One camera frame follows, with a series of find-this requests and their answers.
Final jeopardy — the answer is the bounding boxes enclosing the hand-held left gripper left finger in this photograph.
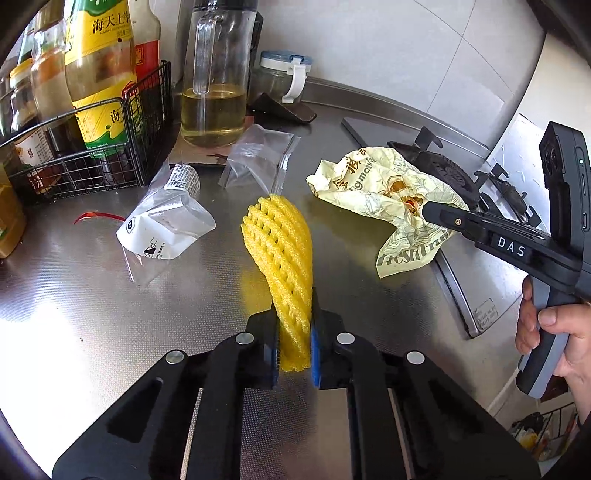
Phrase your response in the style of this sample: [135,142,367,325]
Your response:
[52,311,282,480]

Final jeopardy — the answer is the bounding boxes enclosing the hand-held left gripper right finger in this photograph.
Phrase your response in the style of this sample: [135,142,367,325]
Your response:
[310,309,541,480]

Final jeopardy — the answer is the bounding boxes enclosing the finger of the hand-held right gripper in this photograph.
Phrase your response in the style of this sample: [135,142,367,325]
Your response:
[422,200,552,273]

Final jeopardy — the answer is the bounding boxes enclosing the yellow foam fruit net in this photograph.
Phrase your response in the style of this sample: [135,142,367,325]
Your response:
[241,194,315,374]

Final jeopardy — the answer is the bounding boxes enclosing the yellow printed paper wrapper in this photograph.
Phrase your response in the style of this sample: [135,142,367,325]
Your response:
[307,147,469,280]

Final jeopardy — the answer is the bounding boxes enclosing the person's right hand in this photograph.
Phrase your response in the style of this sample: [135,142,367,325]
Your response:
[515,279,591,425]

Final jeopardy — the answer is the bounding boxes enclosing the black stove burner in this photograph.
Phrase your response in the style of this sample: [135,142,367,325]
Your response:
[475,164,541,227]
[387,127,483,214]

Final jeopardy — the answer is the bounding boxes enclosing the silver foil splash guard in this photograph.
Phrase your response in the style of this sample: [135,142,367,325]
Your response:
[482,113,555,222]

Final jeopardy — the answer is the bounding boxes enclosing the stainless steel gas stove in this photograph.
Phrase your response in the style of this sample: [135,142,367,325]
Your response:
[342,115,550,340]

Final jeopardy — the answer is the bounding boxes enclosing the clear bag with white label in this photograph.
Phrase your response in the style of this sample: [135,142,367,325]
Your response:
[115,162,217,283]

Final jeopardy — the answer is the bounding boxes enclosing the small clear plastic bag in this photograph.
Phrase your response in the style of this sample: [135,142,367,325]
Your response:
[219,124,301,197]

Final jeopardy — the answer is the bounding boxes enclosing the dark brown wedge stand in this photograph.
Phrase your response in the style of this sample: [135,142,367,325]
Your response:
[247,92,318,125]

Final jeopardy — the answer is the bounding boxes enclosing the red plastic strip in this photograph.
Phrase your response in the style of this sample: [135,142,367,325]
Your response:
[74,211,126,226]

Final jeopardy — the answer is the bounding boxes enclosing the small glass jar white lid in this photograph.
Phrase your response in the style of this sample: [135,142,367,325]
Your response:
[252,50,312,104]

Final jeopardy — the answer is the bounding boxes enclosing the glass oil pitcher black lid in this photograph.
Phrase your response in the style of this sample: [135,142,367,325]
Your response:
[180,0,259,148]

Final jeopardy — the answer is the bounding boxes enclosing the wire storage basket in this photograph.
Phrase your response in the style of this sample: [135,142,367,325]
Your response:
[510,401,583,462]

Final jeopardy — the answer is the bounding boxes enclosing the black wire basket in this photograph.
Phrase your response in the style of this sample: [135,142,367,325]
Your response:
[0,60,174,199]

